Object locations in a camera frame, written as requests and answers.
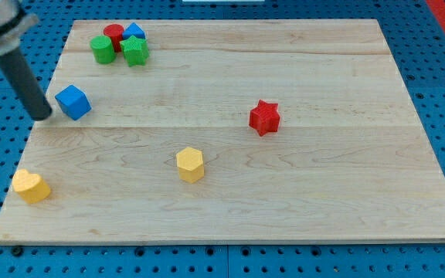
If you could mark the green cylinder block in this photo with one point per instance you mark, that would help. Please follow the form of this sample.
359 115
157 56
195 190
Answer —
103 50

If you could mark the red cylinder block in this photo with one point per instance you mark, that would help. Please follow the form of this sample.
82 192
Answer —
115 33

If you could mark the yellow heart block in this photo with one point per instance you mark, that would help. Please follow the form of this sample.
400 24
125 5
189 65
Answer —
30 187

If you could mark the wooden board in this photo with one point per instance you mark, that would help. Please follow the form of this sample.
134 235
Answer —
349 164

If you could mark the blue cube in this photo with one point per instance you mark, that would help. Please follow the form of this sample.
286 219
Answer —
73 102

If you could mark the red star block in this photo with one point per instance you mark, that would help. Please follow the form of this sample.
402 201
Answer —
264 118

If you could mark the blue triangle block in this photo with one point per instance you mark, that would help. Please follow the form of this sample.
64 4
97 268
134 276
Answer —
133 30

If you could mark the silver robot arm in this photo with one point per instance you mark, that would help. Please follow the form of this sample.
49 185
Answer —
14 22

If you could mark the yellow hexagon block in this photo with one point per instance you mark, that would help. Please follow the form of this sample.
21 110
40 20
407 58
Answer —
190 164

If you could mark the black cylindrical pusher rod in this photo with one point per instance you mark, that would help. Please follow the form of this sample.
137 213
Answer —
23 81

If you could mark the green star block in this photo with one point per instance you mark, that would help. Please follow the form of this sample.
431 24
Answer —
135 51

